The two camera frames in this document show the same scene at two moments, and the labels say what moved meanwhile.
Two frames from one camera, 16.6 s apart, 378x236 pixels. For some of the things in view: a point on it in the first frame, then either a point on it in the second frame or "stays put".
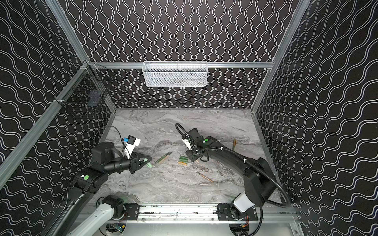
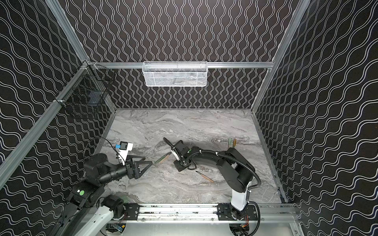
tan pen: (207, 178) stays put
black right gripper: (194, 152) -> (177, 155)
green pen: (164, 156) stays put
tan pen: (164, 159) stays put
